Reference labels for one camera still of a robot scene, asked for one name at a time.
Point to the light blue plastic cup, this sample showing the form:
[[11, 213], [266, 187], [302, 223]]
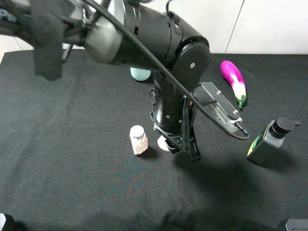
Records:
[[140, 74]]

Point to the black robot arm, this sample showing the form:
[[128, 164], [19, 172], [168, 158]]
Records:
[[121, 32]]

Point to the black table cloth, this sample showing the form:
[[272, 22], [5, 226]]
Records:
[[67, 163]]

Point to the white round object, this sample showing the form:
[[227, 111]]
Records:
[[161, 141]]

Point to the grey pump bottle black cap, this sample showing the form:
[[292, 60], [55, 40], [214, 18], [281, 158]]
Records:
[[270, 140]]

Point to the clear bottle of pink pills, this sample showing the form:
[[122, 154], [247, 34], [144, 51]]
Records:
[[139, 140]]

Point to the purple toy eggplant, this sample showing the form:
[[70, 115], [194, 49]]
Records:
[[235, 79]]

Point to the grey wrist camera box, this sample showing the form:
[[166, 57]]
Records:
[[212, 99]]

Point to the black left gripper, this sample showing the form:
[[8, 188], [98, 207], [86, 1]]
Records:
[[167, 116]]

